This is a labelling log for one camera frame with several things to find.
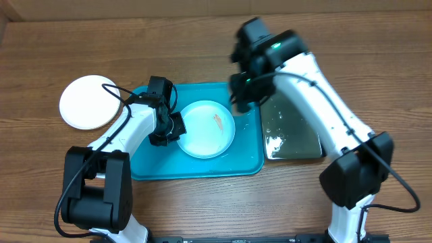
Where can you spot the black water basin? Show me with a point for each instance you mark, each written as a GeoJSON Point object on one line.
{"type": "Point", "coordinates": [286, 134]}

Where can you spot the green scrub sponge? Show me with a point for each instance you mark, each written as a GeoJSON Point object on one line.
{"type": "Point", "coordinates": [242, 107]}

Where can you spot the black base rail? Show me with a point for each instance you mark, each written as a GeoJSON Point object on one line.
{"type": "Point", "coordinates": [300, 238]}

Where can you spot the blue rimmed plate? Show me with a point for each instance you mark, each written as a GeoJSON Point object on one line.
{"type": "Point", "coordinates": [210, 129]}

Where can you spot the teal plastic tray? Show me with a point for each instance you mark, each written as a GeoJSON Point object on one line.
{"type": "Point", "coordinates": [244, 157]}

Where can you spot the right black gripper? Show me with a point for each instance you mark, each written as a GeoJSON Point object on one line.
{"type": "Point", "coordinates": [241, 100]}

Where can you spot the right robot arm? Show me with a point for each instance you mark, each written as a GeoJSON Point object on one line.
{"type": "Point", "coordinates": [360, 158]}

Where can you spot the white pink plate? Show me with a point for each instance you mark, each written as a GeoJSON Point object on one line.
{"type": "Point", "coordinates": [89, 102]}

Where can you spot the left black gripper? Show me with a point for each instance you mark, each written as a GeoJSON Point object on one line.
{"type": "Point", "coordinates": [179, 129]}

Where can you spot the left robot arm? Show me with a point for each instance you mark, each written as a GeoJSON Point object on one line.
{"type": "Point", "coordinates": [97, 181]}

